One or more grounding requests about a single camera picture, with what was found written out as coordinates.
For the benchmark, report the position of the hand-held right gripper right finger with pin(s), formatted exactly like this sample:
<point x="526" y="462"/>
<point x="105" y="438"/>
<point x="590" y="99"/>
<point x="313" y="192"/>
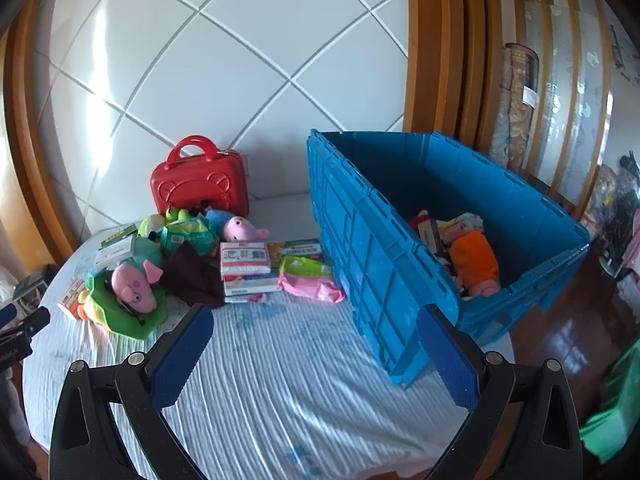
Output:
<point x="447" y="365"/>

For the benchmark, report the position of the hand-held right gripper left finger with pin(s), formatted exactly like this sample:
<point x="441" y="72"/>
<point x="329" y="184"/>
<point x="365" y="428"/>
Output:
<point x="182" y="355"/>

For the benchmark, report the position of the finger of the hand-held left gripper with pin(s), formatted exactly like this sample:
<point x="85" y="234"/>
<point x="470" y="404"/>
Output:
<point x="9" y="315"/>
<point x="35" y="321"/>

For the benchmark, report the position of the green plush hat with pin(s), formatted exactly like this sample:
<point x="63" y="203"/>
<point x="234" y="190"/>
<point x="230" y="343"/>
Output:
<point x="115" y="320"/>

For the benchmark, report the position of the dark brown cloth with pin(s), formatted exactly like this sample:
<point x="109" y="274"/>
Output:
<point x="195" y="275"/>

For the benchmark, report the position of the pink white tissue packet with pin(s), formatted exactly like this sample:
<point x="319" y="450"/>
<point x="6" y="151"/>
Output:
<point x="245" y="257"/>

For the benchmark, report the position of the teal wipes packet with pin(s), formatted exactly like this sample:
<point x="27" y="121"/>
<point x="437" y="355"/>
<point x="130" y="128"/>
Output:
<point x="190" y="235"/>

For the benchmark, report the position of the blue plastic crate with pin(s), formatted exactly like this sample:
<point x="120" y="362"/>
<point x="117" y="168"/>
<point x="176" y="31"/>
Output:
<point x="380" y="260"/>

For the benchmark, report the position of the pink green wipes packet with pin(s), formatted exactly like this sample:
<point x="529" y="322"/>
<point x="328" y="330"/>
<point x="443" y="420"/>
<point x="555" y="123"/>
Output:
<point x="310" y="282"/>

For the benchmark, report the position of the small dark box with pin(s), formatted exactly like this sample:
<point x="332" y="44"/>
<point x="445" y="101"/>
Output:
<point x="30" y="287"/>

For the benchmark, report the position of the orange white cardboard box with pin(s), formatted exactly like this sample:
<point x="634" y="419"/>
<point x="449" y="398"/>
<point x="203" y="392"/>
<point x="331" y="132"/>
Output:
<point x="70" y="300"/>

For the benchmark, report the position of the pink pig plush teal outfit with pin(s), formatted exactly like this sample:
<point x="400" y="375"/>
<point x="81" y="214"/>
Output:
<point x="131" y="285"/>

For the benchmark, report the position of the pink pig plush orange outfit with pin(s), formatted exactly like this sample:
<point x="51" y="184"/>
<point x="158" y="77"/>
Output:
<point x="472" y="262"/>

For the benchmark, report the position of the white striped bedsheet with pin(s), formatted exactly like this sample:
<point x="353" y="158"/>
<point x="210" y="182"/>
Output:
<point x="300" y="385"/>

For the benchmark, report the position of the green cardboard box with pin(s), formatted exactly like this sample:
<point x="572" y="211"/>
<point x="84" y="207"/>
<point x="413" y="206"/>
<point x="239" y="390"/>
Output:
<point x="120" y="232"/>

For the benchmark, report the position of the small white carton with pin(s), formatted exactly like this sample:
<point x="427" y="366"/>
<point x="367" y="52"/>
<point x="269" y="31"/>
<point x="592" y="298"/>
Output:
<point x="430" y="237"/>

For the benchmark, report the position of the yellow green plush ball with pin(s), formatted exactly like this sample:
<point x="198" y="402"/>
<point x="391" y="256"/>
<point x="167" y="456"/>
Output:
<point x="150" y="225"/>

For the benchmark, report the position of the pink pig plush blue outfit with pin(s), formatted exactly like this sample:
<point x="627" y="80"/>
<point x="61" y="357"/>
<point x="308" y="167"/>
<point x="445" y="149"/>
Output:
<point x="237" y="229"/>

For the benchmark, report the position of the pink printed box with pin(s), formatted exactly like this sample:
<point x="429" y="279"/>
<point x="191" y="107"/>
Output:
<point x="462" y="225"/>

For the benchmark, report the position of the red plush toy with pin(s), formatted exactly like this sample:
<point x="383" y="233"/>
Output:
<point x="419" y="221"/>

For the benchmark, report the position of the green plastic bag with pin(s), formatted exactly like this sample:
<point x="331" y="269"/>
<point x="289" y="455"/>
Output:
<point x="615" y="410"/>

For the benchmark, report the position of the red toy suitcase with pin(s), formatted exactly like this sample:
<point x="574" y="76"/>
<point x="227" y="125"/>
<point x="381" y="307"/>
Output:
<point x="200" y="180"/>

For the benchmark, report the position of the rolled white fabric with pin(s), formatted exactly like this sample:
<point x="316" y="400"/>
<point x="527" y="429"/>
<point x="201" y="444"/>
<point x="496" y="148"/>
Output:
<point x="500" y="135"/>

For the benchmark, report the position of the dark cluttered pile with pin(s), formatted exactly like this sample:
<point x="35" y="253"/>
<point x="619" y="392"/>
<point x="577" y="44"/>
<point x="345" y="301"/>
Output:
<point x="620" y="200"/>

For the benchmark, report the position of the rolled patterned carpet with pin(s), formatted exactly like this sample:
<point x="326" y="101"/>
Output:
<point x="522" y="100"/>

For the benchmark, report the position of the white padded headboard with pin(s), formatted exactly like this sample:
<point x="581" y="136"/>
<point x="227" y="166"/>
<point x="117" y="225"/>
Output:
<point x="200" y="60"/>

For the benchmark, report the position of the wooden slatted screen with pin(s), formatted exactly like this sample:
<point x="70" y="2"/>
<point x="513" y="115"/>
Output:
<point x="440" y="60"/>

